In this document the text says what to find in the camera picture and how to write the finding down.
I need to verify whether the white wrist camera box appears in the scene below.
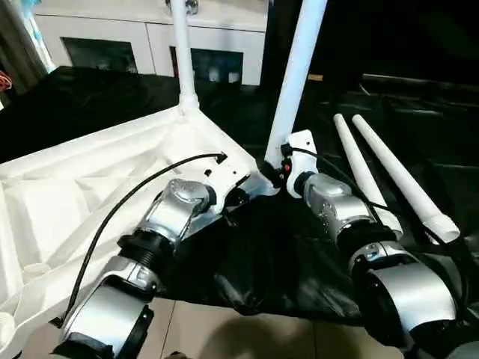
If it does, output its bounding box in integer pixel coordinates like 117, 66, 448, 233
201, 153, 253, 219
280, 129, 320, 200

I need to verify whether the white plastic table top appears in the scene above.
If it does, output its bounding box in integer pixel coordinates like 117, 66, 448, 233
0, 105, 280, 354

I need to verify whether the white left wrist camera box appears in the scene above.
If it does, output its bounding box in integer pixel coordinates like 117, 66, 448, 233
201, 153, 253, 219

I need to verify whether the grey curtain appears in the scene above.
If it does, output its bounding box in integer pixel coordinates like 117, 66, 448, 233
0, 0, 59, 92

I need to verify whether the white plastic table leg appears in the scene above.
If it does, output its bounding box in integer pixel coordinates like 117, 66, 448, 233
351, 114, 462, 245
170, 0, 202, 116
332, 114, 403, 234
265, 0, 329, 171

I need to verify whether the dark object on cabinet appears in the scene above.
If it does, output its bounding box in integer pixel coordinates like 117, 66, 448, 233
166, 0, 200, 16

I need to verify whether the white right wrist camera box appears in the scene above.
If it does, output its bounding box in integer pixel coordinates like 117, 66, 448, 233
280, 129, 320, 200

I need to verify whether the white sideboard with glass doors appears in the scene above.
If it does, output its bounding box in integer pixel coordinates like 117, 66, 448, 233
34, 0, 269, 85

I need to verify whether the black plastic mat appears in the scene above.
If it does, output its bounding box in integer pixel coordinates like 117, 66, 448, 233
0, 66, 479, 349

